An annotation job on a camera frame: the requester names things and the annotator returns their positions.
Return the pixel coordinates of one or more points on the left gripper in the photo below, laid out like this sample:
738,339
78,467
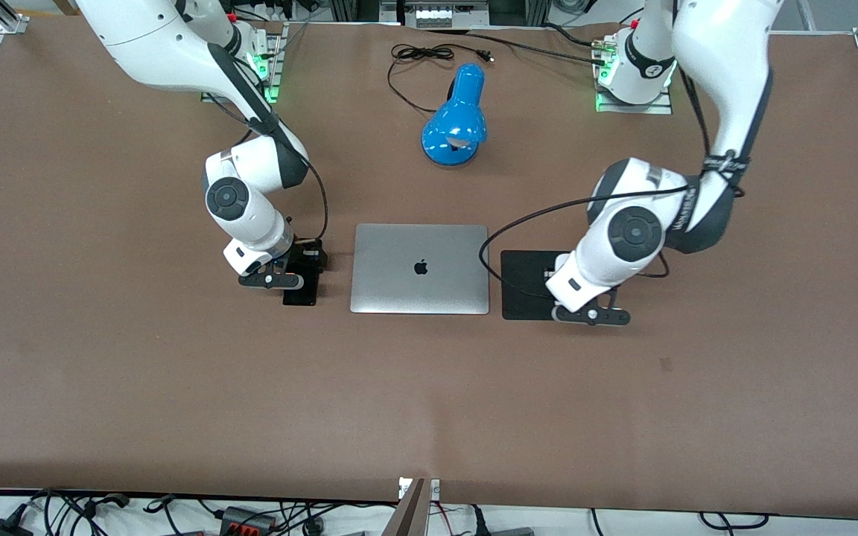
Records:
547,272

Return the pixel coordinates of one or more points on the brown table cover sheet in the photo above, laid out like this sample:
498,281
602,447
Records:
176,402

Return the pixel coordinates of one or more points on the aluminium right arm base plate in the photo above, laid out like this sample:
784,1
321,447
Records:
274,71

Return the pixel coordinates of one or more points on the silver closed laptop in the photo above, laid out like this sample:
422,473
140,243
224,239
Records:
399,283

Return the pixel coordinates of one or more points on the blue desk lamp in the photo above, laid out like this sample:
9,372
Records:
455,123

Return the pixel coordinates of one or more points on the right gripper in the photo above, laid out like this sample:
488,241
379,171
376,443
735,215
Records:
299,257

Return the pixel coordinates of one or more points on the black box with orange clips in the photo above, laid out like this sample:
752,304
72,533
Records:
246,521

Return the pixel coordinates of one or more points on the black square mouse pad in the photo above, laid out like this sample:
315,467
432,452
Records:
522,286

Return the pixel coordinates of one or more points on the grey connector box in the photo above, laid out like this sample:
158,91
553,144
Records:
450,15

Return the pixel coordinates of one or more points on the black power adapter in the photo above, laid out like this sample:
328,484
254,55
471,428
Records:
3,528

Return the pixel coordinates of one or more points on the brown upright post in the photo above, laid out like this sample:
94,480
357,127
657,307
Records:
408,514

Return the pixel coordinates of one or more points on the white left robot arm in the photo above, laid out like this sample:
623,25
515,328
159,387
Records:
727,82

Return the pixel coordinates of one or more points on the black smartphone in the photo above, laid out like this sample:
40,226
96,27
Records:
300,290

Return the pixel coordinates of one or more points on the aluminium left arm base plate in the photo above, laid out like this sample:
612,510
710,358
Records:
663,106

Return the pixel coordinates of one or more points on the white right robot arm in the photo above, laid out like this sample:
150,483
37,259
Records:
153,37

